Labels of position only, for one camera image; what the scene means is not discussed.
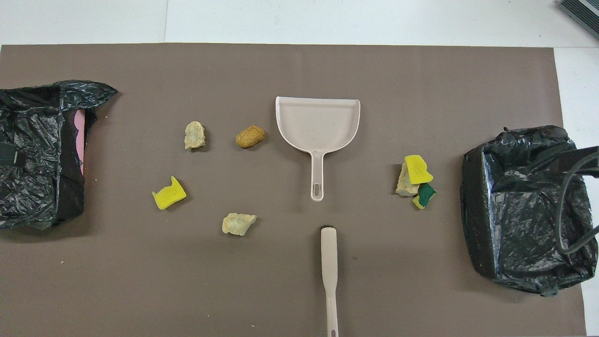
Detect green and yellow sponge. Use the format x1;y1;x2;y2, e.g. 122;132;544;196
412;183;437;210

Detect yellow sponge piece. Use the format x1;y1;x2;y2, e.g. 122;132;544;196
404;154;434;185
152;176;187;211

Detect pale beige sponge chunk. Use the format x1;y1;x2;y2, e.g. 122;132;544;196
395;162;420;197

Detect pale rounded sponge chunk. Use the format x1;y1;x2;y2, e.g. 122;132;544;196
184;121;207;150

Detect pale jagged sponge chunk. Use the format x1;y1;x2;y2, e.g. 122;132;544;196
221;212;257;236

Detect brown sponge chunk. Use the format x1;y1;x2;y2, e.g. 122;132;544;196
235;125;266;149

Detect beige plastic dustpan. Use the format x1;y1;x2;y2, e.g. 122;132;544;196
275;96;361;202

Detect beige hand brush black bristles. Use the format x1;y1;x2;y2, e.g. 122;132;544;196
320;225;339;337

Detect black bag over pink bin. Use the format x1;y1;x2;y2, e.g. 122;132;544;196
0;80;119;230

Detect pink plastic bin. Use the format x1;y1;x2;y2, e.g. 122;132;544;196
73;110;88;176

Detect black bag lined bin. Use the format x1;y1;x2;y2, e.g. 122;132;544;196
460;125;599;297

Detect grey ribbed device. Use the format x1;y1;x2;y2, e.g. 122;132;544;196
558;0;599;40

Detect brown table mat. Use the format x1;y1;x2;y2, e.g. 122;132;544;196
0;44;586;337

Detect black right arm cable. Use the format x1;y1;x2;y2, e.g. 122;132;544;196
558;152;599;256

